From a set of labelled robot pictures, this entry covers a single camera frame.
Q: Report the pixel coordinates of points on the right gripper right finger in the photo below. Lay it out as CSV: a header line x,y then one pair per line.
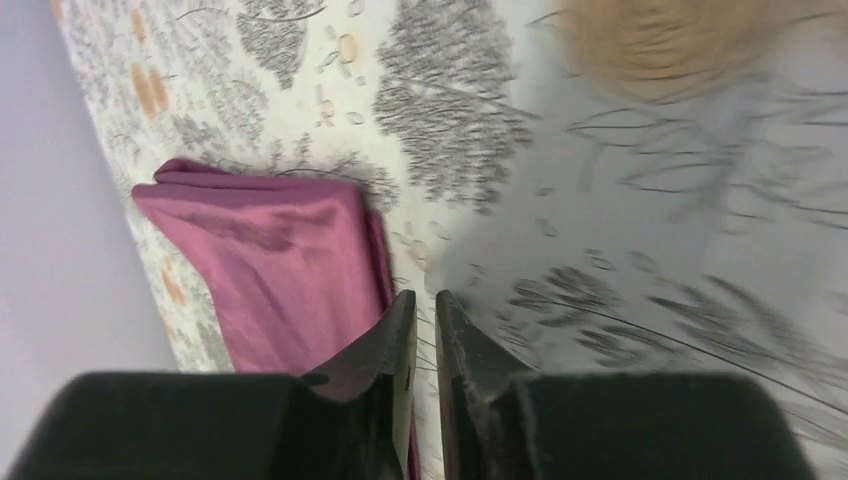
x,y
501,419

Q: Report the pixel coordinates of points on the purple cloth napkin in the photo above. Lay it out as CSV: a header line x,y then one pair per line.
x,y
297,267

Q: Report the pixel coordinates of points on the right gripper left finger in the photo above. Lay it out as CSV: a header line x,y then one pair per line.
x,y
349,418

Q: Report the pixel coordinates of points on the floral patterned tablecloth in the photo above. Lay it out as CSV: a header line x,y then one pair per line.
x,y
606,185

